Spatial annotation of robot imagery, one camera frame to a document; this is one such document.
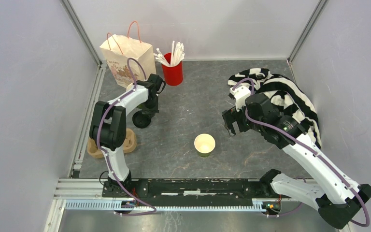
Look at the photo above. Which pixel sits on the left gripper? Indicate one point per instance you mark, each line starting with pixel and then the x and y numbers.
pixel 151 112

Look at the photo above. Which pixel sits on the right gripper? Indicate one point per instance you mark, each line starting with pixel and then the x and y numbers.
pixel 230 116

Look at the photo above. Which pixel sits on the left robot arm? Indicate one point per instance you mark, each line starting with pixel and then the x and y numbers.
pixel 109 125

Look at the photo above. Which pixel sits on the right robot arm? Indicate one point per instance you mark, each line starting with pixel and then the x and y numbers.
pixel 336 197

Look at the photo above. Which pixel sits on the brown paper takeout bag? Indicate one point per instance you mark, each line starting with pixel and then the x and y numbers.
pixel 128 58

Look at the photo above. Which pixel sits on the stack of black lids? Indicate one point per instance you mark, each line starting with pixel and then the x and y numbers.
pixel 141 120

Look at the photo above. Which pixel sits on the stack of paper cups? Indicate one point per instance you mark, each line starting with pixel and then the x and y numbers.
pixel 130 87

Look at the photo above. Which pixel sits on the red cup holder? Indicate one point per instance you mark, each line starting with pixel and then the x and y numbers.
pixel 173 75

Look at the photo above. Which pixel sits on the cardboard cup carrier tray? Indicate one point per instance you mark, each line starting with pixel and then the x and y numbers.
pixel 129 145

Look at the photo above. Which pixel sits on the white wrapped straws bundle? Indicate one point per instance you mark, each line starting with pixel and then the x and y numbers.
pixel 176 55

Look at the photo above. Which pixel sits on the black white striped cloth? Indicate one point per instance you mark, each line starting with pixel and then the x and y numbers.
pixel 285 95

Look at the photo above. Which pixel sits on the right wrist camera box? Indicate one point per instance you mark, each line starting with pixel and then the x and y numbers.
pixel 240 94

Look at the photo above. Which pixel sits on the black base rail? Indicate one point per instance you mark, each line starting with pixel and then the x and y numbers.
pixel 190 192

